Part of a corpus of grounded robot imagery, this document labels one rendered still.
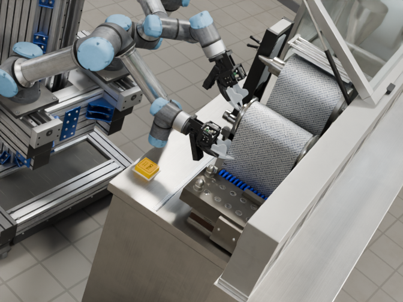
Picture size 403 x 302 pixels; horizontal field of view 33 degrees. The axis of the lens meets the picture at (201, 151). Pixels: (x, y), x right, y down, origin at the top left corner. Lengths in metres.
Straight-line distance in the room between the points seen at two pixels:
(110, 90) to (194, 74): 1.70
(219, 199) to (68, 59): 0.74
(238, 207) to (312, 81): 0.53
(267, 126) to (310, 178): 0.75
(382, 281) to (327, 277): 2.28
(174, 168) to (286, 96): 0.52
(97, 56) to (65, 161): 1.21
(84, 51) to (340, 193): 1.04
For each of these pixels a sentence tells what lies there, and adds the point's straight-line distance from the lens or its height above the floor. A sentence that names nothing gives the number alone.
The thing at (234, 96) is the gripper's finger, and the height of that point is 1.32.
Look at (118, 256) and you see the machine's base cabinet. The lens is 2.74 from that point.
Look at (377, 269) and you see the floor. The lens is 4.09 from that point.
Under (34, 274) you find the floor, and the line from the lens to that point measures 3.36.
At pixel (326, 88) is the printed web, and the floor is 1.39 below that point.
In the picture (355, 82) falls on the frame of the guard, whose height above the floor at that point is 1.69.
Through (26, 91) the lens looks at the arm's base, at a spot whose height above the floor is 0.87.
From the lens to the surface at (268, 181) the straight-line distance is 2.48.
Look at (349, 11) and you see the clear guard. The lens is 2.16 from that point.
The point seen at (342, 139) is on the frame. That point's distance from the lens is 1.84.
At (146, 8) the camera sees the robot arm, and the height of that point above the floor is 1.40.
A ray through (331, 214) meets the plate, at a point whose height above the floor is 1.44.
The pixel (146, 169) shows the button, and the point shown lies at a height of 0.92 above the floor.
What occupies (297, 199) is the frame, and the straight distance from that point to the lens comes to 1.59.
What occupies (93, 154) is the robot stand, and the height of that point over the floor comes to 0.21.
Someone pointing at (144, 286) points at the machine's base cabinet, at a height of 0.52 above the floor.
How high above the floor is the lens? 2.66
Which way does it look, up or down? 39 degrees down
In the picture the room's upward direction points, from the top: 21 degrees clockwise
